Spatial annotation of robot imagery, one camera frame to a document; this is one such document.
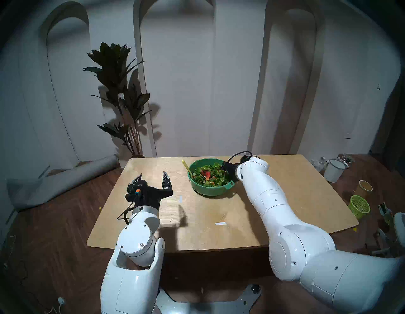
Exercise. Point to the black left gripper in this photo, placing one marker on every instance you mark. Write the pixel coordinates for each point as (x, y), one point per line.
(148, 196)

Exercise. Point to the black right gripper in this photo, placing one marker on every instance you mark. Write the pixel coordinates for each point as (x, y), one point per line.
(231, 171)

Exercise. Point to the green plastic salad bowl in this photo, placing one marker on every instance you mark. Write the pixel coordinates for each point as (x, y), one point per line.
(208, 190)

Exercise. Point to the yellow plastic utensil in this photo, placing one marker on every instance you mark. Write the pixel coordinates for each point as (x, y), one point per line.
(185, 164)

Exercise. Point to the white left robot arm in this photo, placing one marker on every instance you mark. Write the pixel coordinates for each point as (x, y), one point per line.
(136, 240)

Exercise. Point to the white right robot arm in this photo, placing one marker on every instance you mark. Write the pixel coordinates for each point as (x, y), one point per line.
(316, 247)

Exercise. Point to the mixed lettuce tomato salad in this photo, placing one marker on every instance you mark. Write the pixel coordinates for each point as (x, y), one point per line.
(210, 175)

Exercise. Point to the crumpled white paper litter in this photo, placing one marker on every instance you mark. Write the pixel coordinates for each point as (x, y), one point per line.
(318, 164)

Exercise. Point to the rolled grey mat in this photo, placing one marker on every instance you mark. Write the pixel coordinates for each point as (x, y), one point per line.
(60, 185)

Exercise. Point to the white bucket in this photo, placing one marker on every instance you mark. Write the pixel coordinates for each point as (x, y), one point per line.
(333, 172)

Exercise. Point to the small litter pile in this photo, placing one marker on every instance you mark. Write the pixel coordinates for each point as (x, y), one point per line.
(345, 158)

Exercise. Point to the tall potted plant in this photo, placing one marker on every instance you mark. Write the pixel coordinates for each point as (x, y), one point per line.
(114, 69)

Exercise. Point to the black base knob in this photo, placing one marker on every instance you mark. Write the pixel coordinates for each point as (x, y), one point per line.
(255, 288)

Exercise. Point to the green mesh basket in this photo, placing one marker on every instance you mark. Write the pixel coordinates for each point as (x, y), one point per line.
(359, 207)

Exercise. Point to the yellow paper cup bin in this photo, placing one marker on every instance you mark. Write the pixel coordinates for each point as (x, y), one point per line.
(364, 190)

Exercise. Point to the green plastic item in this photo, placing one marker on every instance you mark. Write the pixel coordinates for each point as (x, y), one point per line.
(386, 212)

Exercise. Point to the white swivel chair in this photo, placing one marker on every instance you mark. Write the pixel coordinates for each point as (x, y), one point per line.
(400, 221)

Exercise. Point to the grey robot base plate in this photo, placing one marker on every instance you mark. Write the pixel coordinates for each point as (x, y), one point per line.
(205, 307)

